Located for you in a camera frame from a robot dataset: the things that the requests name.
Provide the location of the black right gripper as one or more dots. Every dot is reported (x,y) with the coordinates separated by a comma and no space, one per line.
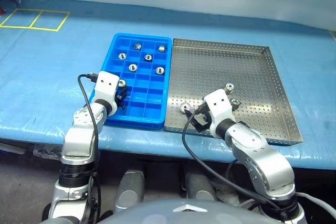
(203,111)

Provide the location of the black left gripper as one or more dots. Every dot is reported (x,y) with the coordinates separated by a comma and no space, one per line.
(122,96)

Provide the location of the metal roller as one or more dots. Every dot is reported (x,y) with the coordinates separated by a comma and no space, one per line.
(121,83)
(184,107)
(159,70)
(148,57)
(161,48)
(235,102)
(122,56)
(229,87)
(137,46)
(133,67)

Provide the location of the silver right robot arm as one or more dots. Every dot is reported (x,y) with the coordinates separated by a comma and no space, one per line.
(260,161)

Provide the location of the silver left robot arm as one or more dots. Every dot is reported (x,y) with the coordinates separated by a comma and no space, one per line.
(78,140)

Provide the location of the blue compartment tray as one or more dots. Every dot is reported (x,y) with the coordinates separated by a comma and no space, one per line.
(139,95)

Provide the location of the perforated steel tray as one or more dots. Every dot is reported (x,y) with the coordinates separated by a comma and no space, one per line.
(210,69)

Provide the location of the grey robot leg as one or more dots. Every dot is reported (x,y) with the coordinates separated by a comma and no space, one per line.
(130,190)
(200,186)

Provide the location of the blue table cover sheet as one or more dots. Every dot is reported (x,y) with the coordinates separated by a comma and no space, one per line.
(52,77)

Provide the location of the grey robot torso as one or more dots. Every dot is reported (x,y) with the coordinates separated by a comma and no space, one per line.
(189,213)

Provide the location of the clear plastic wrap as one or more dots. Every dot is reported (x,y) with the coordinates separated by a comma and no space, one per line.
(47,151)

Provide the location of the yellow tape strip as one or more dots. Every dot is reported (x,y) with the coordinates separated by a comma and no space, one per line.
(333,34)

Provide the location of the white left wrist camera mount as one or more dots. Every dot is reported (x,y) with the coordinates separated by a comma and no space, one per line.
(105,87)

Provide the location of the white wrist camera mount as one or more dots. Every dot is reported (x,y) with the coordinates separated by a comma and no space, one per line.
(105,87)
(218,107)

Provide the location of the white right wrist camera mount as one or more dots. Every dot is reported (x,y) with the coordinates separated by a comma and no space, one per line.
(218,107)

